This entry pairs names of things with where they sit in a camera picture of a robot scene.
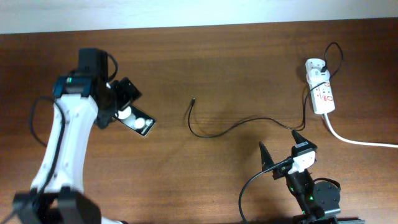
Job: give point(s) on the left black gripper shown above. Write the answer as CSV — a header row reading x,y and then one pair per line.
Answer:
x,y
117,88

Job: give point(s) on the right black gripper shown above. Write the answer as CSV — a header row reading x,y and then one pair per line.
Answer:
x,y
268,162

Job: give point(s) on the black smartphone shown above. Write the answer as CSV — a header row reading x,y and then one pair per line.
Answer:
x,y
136,120

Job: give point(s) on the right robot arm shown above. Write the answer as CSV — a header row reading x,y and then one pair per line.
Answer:
x,y
318,199

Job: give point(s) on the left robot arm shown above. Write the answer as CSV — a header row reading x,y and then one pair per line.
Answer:
x,y
87,96

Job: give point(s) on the white USB charger adapter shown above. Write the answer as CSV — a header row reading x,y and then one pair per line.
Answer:
x,y
315,76

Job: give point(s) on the white power strip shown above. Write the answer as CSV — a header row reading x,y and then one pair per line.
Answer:
x,y
321,93

